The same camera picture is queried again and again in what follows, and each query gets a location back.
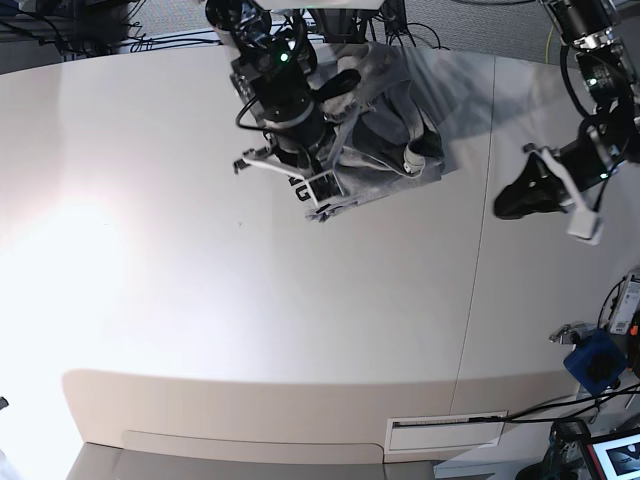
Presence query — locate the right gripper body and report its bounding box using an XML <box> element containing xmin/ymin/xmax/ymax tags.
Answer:
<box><xmin>232</xmin><ymin>144</ymin><xmax>339</xmax><ymax>185</ymax></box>

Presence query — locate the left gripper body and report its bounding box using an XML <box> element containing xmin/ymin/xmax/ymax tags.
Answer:
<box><xmin>522</xmin><ymin>143</ymin><xmax>592</xmax><ymax>211</ymax></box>

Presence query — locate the grey T-shirt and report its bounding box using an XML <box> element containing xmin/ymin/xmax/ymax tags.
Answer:
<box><xmin>287</xmin><ymin>42</ymin><xmax>446</xmax><ymax>225</ymax></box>

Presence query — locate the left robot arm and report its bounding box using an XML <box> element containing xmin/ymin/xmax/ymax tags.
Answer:
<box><xmin>493</xmin><ymin>1</ymin><xmax>639</xmax><ymax>220</ymax></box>

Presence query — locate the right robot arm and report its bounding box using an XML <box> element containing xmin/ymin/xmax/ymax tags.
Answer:
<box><xmin>205</xmin><ymin>1</ymin><xmax>328</xmax><ymax>176</ymax></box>

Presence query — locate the white power adapter with label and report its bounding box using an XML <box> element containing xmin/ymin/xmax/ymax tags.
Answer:
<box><xmin>609</xmin><ymin>272</ymin><xmax>639</xmax><ymax>335</ymax></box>

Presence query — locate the metal table clamp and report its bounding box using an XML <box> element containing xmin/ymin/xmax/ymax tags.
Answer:
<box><xmin>548</xmin><ymin>322</ymin><xmax>596</xmax><ymax>345</ymax></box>

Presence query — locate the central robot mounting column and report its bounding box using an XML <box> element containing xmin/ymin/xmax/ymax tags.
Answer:
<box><xmin>309</xmin><ymin>9</ymin><xmax>367</xmax><ymax>44</ymax></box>

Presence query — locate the blue box with black hole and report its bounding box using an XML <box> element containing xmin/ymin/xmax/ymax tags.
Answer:
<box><xmin>563</xmin><ymin>329</ymin><xmax>627</xmax><ymax>396</ymax></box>

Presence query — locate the white label plate on table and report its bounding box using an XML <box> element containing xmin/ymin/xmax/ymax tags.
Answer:
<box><xmin>384</xmin><ymin>411</ymin><xmax>507</xmax><ymax>454</ymax></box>

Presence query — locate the red framed tablet screen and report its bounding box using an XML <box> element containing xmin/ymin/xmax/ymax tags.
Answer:
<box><xmin>582</xmin><ymin>429</ymin><xmax>639</xmax><ymax>480</ymax></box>

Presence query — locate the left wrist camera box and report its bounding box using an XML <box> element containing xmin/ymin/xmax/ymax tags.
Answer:
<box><xmin>567</xmin><ymin>208</ymin><xmax>604</xmax><ymax>245</ymax></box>

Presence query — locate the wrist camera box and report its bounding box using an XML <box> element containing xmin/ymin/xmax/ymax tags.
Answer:
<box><xmin>567</xmin><ymin>208</ymin><xmax>604</xmax><ymax>245</ymax></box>
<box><xmin>304</xmin><ymin>170</ymin><xmax>344</xmax><ymax>206</ymax></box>

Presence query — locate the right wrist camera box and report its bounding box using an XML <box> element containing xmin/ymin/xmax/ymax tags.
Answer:
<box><xmin>304</xmin><ymin>170</ymin><xmax>344</xmax><ymax>206</ymax></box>

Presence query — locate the yellow cable on floor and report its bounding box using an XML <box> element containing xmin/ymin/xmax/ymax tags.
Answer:
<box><xmin>543</xmin><ymin>14</ymin><xmax>557</xmax><ymax>65</ymax></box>

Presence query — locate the black cable across table edge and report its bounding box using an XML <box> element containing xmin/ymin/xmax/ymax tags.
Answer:
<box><xmin>469</xmin><ymin>383</ymin><xmax>640</xmax><ymax>424</ymax></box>

